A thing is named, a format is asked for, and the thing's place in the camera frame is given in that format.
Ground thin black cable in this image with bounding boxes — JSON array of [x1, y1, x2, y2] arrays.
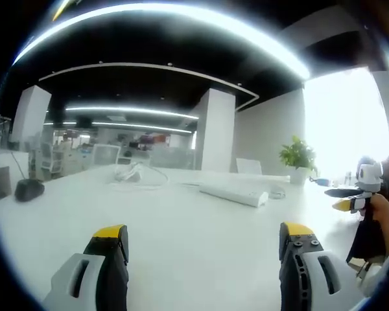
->
[[10, 149, 27, 181]]

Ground white box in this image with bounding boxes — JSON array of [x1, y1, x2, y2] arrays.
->
[[235, 157, 263, 175]]

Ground black rounded device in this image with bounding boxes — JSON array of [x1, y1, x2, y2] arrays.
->
[[14, 179, 46, 203]]

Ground white desk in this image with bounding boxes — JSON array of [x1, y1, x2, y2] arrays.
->
[[0, 163, 389, 311]]

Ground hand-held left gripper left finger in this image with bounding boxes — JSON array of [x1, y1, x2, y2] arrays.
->
[[41, 224, 130, 311]]

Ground white power strip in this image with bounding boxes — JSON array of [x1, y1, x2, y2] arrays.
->
[[198, 182, 270, 209]]

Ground white mesh office chair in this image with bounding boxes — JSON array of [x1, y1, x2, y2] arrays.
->
[[92, 144, 122, 167]]

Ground white charger with cable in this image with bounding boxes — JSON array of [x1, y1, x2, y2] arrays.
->
[[109, 161, 169, 192]]

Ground small white grey object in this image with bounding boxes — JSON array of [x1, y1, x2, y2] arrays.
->
[[268, 183, 287, 200]]

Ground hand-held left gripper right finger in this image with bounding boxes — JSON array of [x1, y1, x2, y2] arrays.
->
[[278, 222, 361, 311]]

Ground grey panel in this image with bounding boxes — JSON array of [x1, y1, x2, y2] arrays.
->
[[0, 166, 12, 202]]

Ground green plant in white pot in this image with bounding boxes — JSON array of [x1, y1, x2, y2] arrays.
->
[[278, 135, 318, 185]]

